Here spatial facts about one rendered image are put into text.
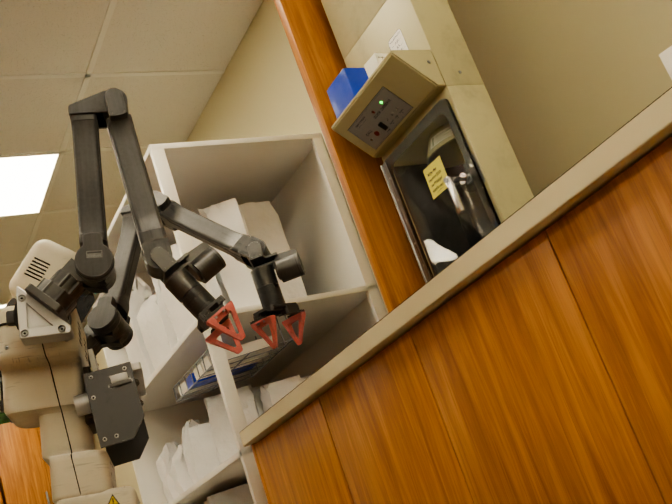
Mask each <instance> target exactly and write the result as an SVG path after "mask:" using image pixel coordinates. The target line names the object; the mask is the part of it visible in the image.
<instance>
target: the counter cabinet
mask: <svg viewBox="0 0 672 504"><path fill-rule="evenodd" d="M251 448H252V451H253V454H254V458H255V461H256V464H257V468H258V471H259V474H260V478H261V481H262V484H263V487H264V491H265V494H266V497H267V501H268V504H672V136H671V137H670V138H668V139H667V140H666V141H664V142H663V143H662V144H660V145H659V146H658V147H656V148H655V149H654V150H652V151H651V152H650V153H648V154H647V155H645V156H644V157H643V158H641V159H640V160H639V161H637V162H636V163H635V164H633V165H632V166H631V167H629V168H628V169H627V170H625V171H624V172H622V173H621V174H620V175H618V176H617V177H616V178H614V179H613V180H612V181H610V182H609V183H608V184H606V185H605V186H604V187H602V188H601V189H599V190H598V191H597V192H595V193H594V194H593V195H591V196H590V197H589V198H587V199H586V200H585V201H583V202H582V203H581V204H579V205H578V206H576V207H575V208H574V209H572V210H571V211H570V212H568V213H567V214H566V215H564V216H563V217H562V218H560V219H559V220H558V221H556V222H555V223H553V224H552V225H551V226H549V227H548V228H547V229H546V230H544V231H543V232H541V233H540V234H539V235H537V236H536V237H535V238H533V239H532V240H530V241H529V242H528V243H526V244H525V245H524V246H522V247H521V248H520V249H518V250H517V251H516V252H514V253H513V254H511V255H510V256H509V257H507V258H506V259H505V260H503V261H502V262H501V263H499V264H498V265H497V266H495V267H494V268H493V269H491V270H490V271H488V272H487V273H486V274H484V275H483V276H482V277H480V278H479V279H478V280H476V281H475V282H474V283H472V284H471V285H470V286H468V287H467V288H465V289H464V290H463V291H461V292H460V293H459V294H457V295H456V296H455V297H453V298H452V299H451V300H449V301H448V302H447V303H445V304H444V305H442V306H441V307H440V308H438V309H437V310H436V311H434V312H433V313H432V314H430V315H429V316H428V317H426V318H425V319H424V320H422V321H421V322H419V323H418V324H417V325H415V326H414V327H413V328H411V329H410V330H409V331H407V332H406V333H405V334H403V335H402V336H401V337H399V338H398V339H396V340H395V341H394V342H392V343H391V344H390V345H388V346H387V347H386V348H384V349H383V350H382V351H380V352H379V353H378V354H376V355H375V356H373V357H372V358H371V359H369V360H368V361H367V362H365V363H364V364H363V365H361V366H360V367H359V368H357V369H356V370H354V371H353V372H352V373H350V374H349V375H348V376H346V377H345V378H344V379H342V380H341V381H340V382H338V383H337V384H336V385H334V386H333V387H331V388H330V389H329V390H327V391H326V392H325V393H323V394H322V395H321V396H319V397H318V398H317V399H315V400H314V401H313V402H311V403H310V404H308V405H307V406H306V407H304V408H303V409H302V410H300V411H299V412H298V413H296V414H295V415H294V416H292V417H291V418H290V419H288V420H287V421H285V422H284V423H283V424H281V425H280V426H279V427H277V428H276V429H275V430H273V431H272V432H271V433H269V434H268V435H267V436H265V437H264V438H262V439H261V440H260V441H258V442H257V443H254V444H252V445H251Z"/></svg>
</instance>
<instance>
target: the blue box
mask: <svg viewBox="0 0 672 504"><path fill-rule="evenodd" d="M368 79H369V78H368V75H367V73H366V70H365V68H343V69H342V70H341V72H340V73H339V74H338V76H337V77H336V79H335V80H334V81H333V83H332V84H331V85H330V87H329V88H328V90H327V94H328V96H329V99H330V102H331V104H332V107H333V110H334V112H335V115H336V118H337V119H338V118H339V116H340V115H341V114H342V112H343V111H344V110H345V108H346V107H347V106H348V105H349V103H350V102H351V101H352V99H353V98H354V97H355V96H356V94H357V93H358V92H359V90H360V89H361V88H362V87H363V85H364V84H365V83H366V81H367V80H368Z"/></svg>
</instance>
